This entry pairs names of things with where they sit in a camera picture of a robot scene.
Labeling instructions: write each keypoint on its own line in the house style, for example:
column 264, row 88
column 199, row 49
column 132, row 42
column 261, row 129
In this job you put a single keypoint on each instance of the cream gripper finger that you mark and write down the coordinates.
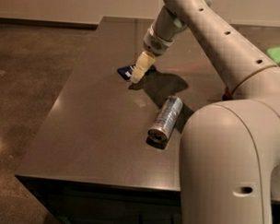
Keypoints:
column 143, row 63

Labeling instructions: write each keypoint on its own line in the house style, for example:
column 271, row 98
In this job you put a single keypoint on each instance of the dark cabinet drawer with handle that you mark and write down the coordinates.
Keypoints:
column 82, row 203

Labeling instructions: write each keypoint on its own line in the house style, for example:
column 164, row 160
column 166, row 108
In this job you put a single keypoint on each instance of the red apple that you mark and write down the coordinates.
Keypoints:
column 228, row 94

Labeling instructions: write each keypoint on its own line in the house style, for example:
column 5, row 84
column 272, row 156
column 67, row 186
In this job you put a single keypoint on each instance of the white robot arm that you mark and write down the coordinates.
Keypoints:
column 228, row 149

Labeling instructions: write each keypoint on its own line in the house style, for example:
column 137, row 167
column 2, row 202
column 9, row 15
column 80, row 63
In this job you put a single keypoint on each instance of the blue rxbar blueberry wrapper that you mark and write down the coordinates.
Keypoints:
column 126, row 72

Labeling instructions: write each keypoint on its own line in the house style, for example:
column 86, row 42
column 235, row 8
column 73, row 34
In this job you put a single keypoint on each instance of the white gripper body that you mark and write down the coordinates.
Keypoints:
column 156, row 43

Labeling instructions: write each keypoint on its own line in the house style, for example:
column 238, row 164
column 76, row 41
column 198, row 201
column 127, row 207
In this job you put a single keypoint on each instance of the silver energy drink can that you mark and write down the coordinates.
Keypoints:
column 167, row 116

